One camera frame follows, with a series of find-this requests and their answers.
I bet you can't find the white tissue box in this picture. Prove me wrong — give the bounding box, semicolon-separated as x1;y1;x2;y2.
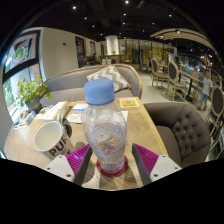
34;100;69;122

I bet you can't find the group of ceiling lights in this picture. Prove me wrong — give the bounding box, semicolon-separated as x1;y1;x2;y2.
71;0;183;34

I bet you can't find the yellow table sign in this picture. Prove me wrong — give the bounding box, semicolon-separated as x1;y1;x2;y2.
119;97;140;109

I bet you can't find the grey white zigzag cushion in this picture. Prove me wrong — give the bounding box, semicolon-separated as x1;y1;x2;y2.
86;64;132;94

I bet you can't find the person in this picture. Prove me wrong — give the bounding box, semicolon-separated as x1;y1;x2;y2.
196;69;214;112
83;53;98;67

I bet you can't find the group of dining chairs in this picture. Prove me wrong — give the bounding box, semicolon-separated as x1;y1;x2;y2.
149;57;224;158

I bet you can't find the potted green plant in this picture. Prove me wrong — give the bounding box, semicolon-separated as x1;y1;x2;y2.
15;75;53;113

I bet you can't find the grey sofa with wooden trim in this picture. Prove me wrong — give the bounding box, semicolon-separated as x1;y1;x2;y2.
39;63;144;108

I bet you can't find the white mug with black letters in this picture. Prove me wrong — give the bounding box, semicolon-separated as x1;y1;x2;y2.
32;120;75;162

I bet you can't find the grey tufted armchair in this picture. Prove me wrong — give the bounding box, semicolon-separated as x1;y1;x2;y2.
143;101;212;169

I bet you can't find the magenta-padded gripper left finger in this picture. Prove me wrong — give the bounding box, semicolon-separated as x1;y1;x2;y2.
43;143;94;187

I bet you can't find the clear water bottle blue cap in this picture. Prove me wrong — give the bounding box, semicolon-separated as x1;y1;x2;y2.
81;78;128;175

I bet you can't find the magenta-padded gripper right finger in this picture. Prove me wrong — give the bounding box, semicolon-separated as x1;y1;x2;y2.
131;143;183;187

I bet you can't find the framed colourful wall picture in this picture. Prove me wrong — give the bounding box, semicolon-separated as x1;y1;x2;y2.
3;31;40;74

